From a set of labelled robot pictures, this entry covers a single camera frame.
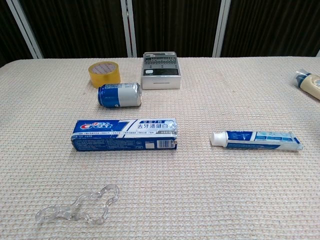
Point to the yellow packing tape roll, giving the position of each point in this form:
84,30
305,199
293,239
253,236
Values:
105,75

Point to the silver electronic device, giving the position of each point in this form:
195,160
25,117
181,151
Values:
161,75

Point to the beige woven tablecloth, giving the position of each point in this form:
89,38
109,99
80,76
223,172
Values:
200,187

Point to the beige bottle blue cap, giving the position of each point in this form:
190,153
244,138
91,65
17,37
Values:
310,85

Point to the blue white toothpaste tube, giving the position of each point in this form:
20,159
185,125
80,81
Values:
252,142

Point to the blue white toothpaste box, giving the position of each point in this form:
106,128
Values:
107,143

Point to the clear plastic wavy piece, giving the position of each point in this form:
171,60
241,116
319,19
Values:
76,202

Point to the blue silver drink can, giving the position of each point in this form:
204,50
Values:
120,97

